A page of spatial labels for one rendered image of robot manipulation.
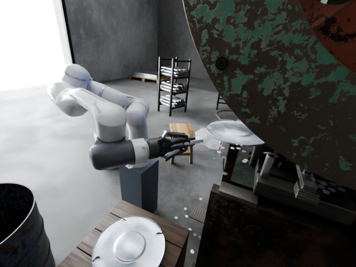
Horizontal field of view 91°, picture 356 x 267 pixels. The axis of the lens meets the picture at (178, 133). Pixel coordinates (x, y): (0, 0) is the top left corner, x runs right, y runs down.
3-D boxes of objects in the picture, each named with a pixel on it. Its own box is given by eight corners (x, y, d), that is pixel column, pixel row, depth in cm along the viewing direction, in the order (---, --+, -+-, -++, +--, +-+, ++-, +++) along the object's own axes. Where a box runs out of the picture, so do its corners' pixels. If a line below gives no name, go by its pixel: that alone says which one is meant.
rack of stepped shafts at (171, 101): (171, 117, 311) (175, 59, 269) (155, 110, 338) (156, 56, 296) (187, 112, 339) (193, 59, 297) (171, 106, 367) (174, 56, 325)
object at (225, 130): (208, 118, 99) (208, 116, 99) (263, 124, 94) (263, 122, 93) (203, 141, 74) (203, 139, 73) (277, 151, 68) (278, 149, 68)
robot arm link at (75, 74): (104, 102, 100) (72, 87, 97) (114, 74, 95) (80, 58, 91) (89, 112, 83) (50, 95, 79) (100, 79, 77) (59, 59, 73)
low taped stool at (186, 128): (168, 148, 217) (169, 123, 202) (187, 148, 221) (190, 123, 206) (170, 165, 187) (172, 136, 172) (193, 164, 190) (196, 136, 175)
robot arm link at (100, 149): (123, 116, 66) (123, 134, 73) (83, 120, 60) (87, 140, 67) (135, 154, 56) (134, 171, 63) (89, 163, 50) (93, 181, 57)
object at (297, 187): (295, 198, 58) (308, 173, 53) (290, 170, 72) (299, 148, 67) (317, 205, 56) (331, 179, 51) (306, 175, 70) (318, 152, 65)
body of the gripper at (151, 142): (150, 165, 63) (173, 159, 67) (150, 143, 59) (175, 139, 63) (143, 154, 68) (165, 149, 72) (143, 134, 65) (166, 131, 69)
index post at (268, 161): (259, 176, 67) (267, 154, 63) (260, 171, 69) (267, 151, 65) (267, 178, 66) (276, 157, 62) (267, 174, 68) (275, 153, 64)
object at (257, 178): (252, 193, 67) (256, 180, 64) (257, 143, 104) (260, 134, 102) (350, 227, 57) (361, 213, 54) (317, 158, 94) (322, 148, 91)
